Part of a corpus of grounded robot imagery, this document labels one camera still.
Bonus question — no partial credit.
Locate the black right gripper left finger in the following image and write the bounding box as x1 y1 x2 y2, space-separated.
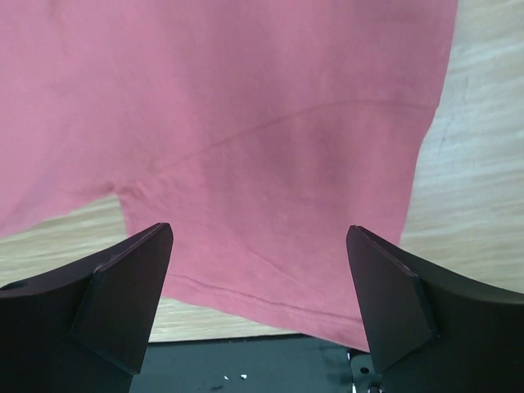
1 224 174 393

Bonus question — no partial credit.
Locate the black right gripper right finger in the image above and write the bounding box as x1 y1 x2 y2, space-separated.
346 226 523 392

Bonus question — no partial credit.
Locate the dusty rose t-shirt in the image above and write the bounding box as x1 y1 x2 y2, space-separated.
1 1 458 350

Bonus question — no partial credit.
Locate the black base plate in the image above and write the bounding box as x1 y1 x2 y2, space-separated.
130 334 384 393

